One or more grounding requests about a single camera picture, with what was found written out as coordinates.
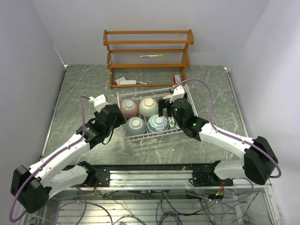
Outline teal pattern cream bowl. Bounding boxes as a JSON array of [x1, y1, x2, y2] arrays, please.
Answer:
[[139, 97, 158, 117]]

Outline blue floral white bowl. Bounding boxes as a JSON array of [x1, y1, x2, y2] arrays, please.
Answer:
[[147, 114, 169, 133]]

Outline white wire dish rack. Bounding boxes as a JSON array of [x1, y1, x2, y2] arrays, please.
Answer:
[[117, 85, 198, 143]]

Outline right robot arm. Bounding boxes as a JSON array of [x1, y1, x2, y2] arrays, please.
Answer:
[[158, 97, 278, 186]]

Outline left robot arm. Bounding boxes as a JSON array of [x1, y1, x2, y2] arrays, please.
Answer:
[[10, 104, 125, 213]]

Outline wooden shelf rack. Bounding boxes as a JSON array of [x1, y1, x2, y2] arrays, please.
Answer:
[[103, 29, 195, 89]]

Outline green leaf pattern bowl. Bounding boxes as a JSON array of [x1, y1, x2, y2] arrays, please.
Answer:
[[168, 117, 181, 130]]

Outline red floral pattern bowl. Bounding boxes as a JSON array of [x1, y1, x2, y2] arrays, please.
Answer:
[[120, 99, 138, 119]]

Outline red white small box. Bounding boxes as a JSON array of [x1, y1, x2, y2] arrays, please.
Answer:
[[173, 75, 181, 84]]

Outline blue dotted bowl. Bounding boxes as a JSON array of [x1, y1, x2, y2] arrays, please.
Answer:
[[125, 117, 147, 136]]

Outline red white card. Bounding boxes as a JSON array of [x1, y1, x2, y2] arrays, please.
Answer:
[[114, 76, 127, 85]]

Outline white rectangular eraser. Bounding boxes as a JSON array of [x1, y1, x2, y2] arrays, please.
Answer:
[[120, 80, 137, 85]]

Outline green capped marker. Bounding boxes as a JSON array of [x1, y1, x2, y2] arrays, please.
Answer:
[[140, 54, 163, 58]]

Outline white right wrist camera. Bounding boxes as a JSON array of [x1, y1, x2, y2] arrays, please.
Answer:
[[163, 85, 185, 103]]

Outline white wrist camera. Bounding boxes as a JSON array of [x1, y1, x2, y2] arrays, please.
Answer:
[[163, 85, 185, 103], [89, 94, 109, 113]]

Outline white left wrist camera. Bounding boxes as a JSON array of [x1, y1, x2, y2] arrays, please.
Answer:
[[89, 94, 109, 113]]

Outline aluminium mounting rail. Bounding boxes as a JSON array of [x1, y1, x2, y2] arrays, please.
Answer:
[[23, 168, 272, 190]]

